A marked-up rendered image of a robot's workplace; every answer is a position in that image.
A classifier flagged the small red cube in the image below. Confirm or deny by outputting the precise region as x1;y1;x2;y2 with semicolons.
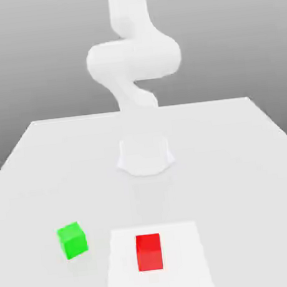
134;232;165;273

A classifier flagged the small green cube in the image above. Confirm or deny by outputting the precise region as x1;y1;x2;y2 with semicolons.
55;220;90;261

